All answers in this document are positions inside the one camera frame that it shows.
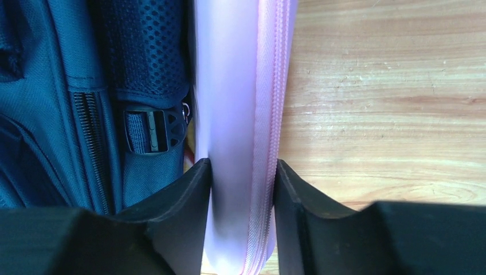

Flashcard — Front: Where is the navy blue backpack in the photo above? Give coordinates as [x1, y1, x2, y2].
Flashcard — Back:
[1, 1, 191, 215]

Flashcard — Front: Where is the pink cartoon pencil case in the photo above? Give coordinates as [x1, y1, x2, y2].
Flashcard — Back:
[194, 1, 298, 274]

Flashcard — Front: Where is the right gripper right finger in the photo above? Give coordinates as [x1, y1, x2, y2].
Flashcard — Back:
[274, 160, 485, 274]

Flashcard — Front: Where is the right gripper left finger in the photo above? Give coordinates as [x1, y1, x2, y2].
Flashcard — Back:
[1, 159, 211, 274]

